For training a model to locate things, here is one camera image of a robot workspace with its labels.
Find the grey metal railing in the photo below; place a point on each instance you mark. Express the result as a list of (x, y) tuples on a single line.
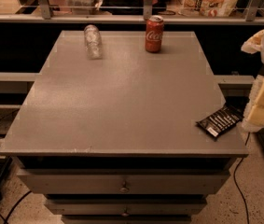
[(56, 11)]

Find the top drawer with knob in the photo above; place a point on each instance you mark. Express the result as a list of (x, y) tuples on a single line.
[(65, 182)]

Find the black rxbar chocolate wrapper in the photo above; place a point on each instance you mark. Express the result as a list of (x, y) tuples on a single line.
[(221, 121)]

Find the black bag behind rail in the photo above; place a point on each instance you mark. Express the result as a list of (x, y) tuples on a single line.
[(123, 7)]

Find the clear plastic water bottle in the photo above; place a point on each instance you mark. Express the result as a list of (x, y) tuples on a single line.
[(93, 42)]

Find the red coca-cola can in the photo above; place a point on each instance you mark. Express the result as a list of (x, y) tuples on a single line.
[(154, 32)]

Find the grey drawer cabinet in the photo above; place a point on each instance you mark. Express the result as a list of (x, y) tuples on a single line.
[(129, 112)]

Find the drawer with knob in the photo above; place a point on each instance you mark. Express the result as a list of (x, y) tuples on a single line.
[(128, 207), (65, 182)]

